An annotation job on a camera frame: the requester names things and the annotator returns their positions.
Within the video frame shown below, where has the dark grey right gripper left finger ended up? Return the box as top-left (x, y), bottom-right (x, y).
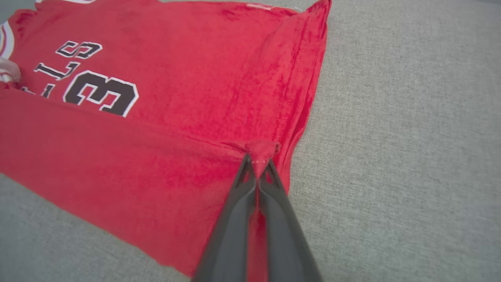
top-left (191, 154), bottom-right (258, 282)

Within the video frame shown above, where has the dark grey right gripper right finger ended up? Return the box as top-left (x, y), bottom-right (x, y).
top-left (258, 159), bottom-right (324, 282)

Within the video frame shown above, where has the red and white sports jersey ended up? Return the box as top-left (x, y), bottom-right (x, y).
top-left (0, 0), bottom-right (333, 282)

